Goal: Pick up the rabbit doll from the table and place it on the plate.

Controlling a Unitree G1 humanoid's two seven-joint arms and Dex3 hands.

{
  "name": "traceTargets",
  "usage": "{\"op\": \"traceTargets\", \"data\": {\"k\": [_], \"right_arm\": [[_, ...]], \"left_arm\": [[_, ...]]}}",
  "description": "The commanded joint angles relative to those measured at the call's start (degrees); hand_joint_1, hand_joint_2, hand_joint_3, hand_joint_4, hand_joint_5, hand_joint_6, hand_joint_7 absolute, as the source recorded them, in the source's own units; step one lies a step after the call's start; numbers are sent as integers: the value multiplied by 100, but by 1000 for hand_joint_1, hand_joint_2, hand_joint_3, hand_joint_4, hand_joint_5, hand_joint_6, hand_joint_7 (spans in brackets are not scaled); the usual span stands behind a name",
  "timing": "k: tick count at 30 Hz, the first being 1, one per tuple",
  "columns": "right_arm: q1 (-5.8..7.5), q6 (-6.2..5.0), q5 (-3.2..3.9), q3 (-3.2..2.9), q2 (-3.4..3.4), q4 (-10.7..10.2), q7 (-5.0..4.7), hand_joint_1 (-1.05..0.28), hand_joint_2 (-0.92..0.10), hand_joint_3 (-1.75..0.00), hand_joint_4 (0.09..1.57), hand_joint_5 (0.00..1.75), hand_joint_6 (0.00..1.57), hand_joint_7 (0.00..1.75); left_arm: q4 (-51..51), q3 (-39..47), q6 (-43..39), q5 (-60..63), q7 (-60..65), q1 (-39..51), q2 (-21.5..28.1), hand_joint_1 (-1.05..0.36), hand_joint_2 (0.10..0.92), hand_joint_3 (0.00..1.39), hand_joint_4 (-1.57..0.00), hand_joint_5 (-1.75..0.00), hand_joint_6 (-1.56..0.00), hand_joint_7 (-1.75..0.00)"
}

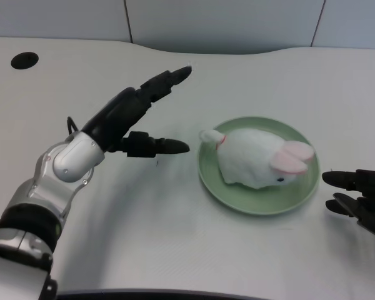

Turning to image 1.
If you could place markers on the green round plate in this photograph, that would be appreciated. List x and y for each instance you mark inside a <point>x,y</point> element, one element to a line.
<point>234,193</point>

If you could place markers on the white plush rabbit doll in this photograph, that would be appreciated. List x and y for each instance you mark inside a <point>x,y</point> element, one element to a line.
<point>256,159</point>

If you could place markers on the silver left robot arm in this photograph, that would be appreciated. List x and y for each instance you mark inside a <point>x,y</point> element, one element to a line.
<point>40,200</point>

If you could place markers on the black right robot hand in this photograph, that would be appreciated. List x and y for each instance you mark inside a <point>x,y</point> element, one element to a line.
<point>362,197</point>

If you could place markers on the grey partition panel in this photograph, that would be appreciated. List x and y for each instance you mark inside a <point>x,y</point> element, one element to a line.
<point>54,19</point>
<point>350,23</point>
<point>222,26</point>

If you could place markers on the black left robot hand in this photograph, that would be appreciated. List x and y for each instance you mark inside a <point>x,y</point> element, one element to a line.
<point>128,115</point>

